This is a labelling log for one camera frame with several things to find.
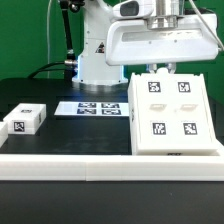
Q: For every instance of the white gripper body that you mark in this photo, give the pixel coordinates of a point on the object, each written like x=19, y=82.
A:
x=157, y=31

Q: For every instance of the white cabinet door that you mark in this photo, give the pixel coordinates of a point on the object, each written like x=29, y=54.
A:
x=154, y=111
x=192, y=111

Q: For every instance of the white cabinet body box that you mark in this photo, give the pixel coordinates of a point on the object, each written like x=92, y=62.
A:
x=175, y=147

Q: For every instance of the white cabinet top block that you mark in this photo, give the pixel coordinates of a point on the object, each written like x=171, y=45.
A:
x=25, y=118

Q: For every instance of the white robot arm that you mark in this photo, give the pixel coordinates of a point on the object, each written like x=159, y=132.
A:
x=93, y=70

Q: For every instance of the white base marker plate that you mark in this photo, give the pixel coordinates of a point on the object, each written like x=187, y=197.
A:
x=107, y=109

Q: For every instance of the white U-shaped fence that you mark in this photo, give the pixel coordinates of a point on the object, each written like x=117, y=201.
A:
x=75, y=150

